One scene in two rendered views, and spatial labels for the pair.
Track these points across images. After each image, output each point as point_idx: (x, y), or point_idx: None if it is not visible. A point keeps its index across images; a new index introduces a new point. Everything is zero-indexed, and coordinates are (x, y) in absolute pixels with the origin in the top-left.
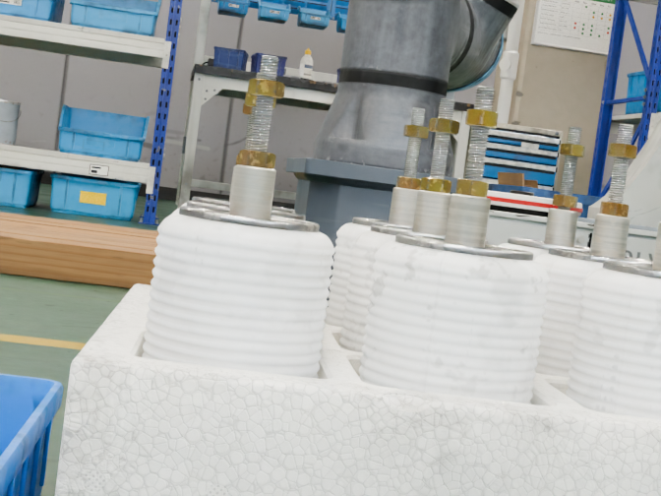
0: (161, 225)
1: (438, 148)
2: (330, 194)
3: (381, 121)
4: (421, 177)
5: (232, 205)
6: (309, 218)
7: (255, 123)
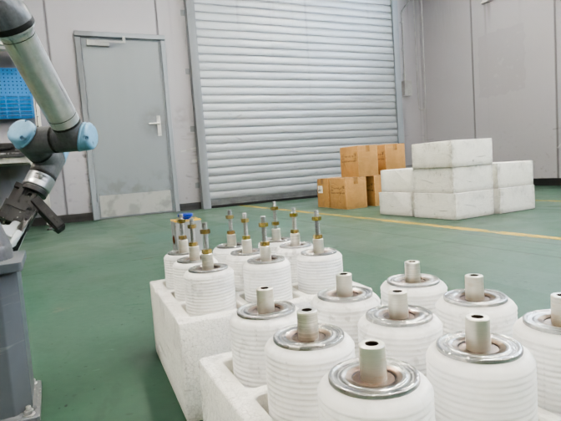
0: (334, 258)
1: (247, 226)
2: (12, 279)
3: (2, 234)
4: (24, 256)
5: (322, 249)
6: (3, 297)
7: (319, 227)
